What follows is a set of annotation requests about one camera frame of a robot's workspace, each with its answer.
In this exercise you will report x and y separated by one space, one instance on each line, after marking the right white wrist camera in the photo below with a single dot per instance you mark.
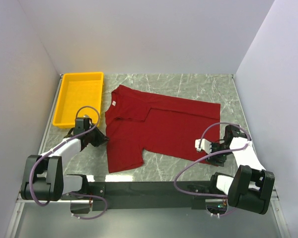
203 145

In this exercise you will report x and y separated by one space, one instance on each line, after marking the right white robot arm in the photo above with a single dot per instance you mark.
251 187

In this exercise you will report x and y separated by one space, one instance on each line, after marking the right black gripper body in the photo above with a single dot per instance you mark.
215 154

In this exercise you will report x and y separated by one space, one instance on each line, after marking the red t shirt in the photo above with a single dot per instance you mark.
138 121

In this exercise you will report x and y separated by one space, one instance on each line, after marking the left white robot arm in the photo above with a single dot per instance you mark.
43 178

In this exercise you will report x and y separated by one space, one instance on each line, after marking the black base beam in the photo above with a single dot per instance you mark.
144 195

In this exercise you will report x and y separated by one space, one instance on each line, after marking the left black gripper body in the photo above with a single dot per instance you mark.
95 138

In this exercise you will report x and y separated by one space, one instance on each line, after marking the yellow plastic tray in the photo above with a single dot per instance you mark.
80 93

